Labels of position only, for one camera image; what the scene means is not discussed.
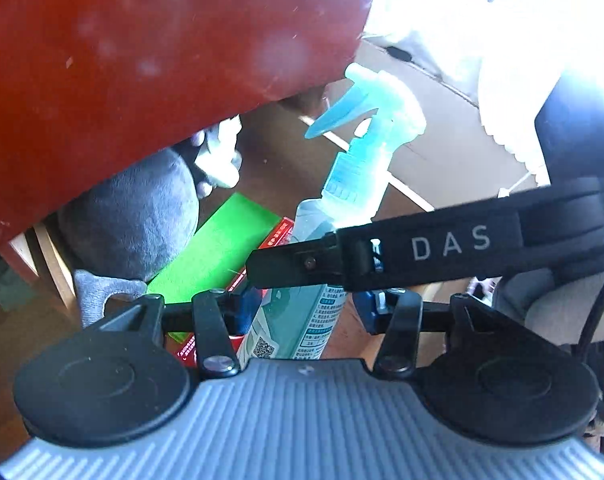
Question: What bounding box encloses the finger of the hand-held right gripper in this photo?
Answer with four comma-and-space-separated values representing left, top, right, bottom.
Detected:
246, 231, 379, 292

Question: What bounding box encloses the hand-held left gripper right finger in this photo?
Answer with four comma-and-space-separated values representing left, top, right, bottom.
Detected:
353, 287, 533, 381

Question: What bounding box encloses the black cable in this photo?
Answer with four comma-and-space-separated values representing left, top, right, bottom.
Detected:
569, 232, 604, 443

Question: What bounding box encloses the grey cloth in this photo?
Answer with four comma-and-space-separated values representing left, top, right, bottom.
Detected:
492, 264, 604, 347

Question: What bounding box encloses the green and red box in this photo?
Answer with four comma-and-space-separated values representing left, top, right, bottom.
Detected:
146, 192, 299, 367

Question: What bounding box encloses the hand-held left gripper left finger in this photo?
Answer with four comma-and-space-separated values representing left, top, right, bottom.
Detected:
84, 287, 263, 381

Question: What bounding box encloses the white plush toy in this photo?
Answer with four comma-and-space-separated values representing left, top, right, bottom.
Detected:
191, 114, 245, 199

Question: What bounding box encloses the red-brown wooden desk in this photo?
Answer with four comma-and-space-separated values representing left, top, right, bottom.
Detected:
0, 0, 383, 257

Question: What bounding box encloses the white plastic bag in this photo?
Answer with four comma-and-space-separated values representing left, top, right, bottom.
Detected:
361, 0, 604, 186

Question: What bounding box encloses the blue spray bottle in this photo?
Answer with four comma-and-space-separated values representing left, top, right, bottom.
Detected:
236, 62, 429, 362

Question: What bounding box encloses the cardboard box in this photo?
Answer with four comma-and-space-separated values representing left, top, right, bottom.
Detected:
300, 35, 550, 213

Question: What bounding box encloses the grey plush toy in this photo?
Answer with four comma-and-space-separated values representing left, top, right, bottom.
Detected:
56, 146, 203, 330

